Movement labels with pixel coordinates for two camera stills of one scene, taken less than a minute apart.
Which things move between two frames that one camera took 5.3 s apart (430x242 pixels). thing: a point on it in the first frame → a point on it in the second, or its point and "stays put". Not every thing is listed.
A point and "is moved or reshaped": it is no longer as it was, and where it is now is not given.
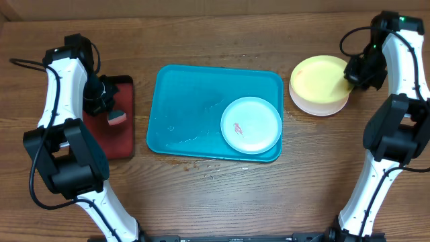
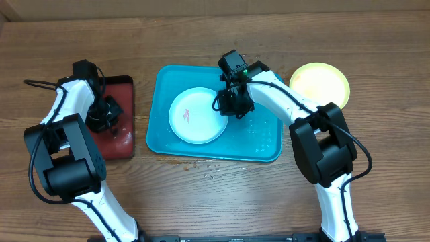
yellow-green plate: x=320 y=79 is moved or reshaped
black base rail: x=297 y=237 stays put
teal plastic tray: x=187 y=104 stays put
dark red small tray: x=117 y=141 stays put
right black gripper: x=353 y=76 → x=230 y=110
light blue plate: x=251 y=125 → x=193 y=118
